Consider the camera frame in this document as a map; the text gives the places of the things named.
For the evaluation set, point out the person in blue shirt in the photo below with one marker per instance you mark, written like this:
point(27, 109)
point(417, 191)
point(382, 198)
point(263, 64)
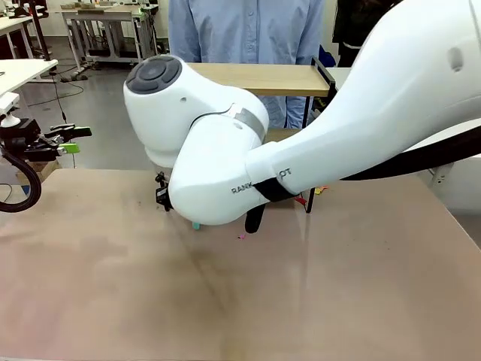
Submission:
point(244, 30)

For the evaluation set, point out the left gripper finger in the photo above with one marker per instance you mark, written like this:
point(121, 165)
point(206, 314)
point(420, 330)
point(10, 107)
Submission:
point(71, 131)
point(69, 148)

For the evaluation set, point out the cardboard box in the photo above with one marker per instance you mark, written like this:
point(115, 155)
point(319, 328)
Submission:
point(41, 169)

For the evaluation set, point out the grey metal workbench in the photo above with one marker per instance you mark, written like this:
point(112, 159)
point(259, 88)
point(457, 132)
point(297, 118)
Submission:
point(109, 17)

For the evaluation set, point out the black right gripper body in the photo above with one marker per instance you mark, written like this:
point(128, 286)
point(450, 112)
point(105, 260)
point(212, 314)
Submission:
point(162, 193)

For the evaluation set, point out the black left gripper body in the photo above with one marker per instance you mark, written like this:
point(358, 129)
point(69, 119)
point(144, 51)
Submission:
point(19, 139)

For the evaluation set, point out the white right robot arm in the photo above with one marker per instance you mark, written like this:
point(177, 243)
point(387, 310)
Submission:
point(338, 113)

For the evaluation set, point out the background person dark clothes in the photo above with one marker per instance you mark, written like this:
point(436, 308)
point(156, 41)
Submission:
point(353, 34)

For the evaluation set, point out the red balloon scrap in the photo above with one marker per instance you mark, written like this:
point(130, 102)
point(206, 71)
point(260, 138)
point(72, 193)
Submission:
point(300, 201)

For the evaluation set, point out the black metal post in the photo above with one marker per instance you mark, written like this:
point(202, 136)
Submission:
point(39, 30)

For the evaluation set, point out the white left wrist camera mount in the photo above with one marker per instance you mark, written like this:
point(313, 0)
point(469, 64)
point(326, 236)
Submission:
point(9, 103)

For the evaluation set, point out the teal chenille duster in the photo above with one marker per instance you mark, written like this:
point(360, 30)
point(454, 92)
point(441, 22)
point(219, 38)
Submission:
point(196, 226)

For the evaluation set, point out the yellow balloon scrap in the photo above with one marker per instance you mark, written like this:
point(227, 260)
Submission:
point(321, 190)

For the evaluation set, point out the white desk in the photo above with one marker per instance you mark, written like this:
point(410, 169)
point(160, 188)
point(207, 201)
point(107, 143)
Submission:
point(22, 71)

